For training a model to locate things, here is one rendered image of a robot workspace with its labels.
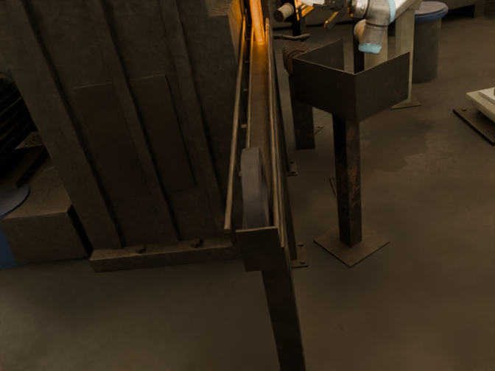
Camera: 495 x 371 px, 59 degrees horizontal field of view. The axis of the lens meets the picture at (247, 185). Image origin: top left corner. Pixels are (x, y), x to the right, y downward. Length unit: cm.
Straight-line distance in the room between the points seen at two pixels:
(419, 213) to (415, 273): 34
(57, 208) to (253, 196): 122
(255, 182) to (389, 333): 81
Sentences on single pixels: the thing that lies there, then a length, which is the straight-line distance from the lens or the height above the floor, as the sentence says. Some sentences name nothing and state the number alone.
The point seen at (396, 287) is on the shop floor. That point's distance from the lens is 155.
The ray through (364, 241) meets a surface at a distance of 170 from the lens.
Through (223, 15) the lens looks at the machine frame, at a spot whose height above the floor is 87.
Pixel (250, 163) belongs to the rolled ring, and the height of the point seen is 75.
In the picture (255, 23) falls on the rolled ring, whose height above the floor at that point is 75.
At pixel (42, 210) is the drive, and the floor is 25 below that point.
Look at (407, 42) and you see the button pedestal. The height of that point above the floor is 36.
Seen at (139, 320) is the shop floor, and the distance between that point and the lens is 161.
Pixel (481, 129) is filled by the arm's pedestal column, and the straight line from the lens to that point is 244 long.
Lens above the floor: 113
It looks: 33 degrees down
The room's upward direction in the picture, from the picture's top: 11 degrees counter-clockwise
